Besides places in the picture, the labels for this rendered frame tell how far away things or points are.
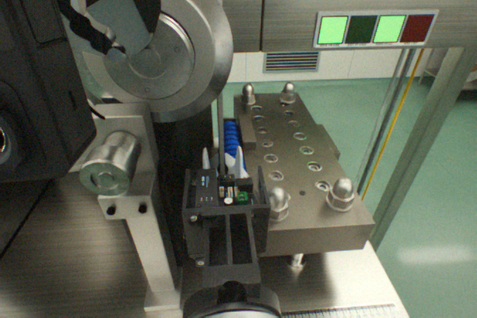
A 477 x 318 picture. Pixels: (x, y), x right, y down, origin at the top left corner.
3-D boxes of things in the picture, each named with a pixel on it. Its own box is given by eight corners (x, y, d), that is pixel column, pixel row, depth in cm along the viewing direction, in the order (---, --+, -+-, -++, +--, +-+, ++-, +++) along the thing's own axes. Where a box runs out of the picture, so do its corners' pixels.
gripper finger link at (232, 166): (247, 125, 35) (255, 174, 28) (245, 160, 38) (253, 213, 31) (222, 125, 35) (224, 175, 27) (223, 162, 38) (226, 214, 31)
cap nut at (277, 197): (263, 223, 37) (265, 200, 34) (259, 202, 40) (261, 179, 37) (290, 221, 37) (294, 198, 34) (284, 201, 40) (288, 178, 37)
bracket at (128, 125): (144, 315, 40) (68, 142, 21) (152, 272, 45) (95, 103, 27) (179, 312, 40) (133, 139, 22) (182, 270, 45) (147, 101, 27)
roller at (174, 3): (99, 113, 27) (59, -23, 21) (146, 39, 48) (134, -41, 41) (216, 112, 28) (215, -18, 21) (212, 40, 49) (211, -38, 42)
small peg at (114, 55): (129, 57, 20) (117, 69, 21) (137, 45, 22) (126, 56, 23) (113, 42, 20) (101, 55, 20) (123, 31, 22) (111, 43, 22)
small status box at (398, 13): (312, 48, 58) (319, 12, 54) (311, 47, 59) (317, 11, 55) (426, 45, 60) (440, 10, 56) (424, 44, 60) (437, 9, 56)
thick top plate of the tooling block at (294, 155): (254, 258, 39) (255, 231, 36) (233, 115, 71) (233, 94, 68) (363, 250, 40) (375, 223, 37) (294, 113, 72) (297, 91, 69)
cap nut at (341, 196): (331, 213, 38) (338, 189, 35) (321, 193, 41) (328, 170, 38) (356, 211, 38) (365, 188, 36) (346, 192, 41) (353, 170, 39)
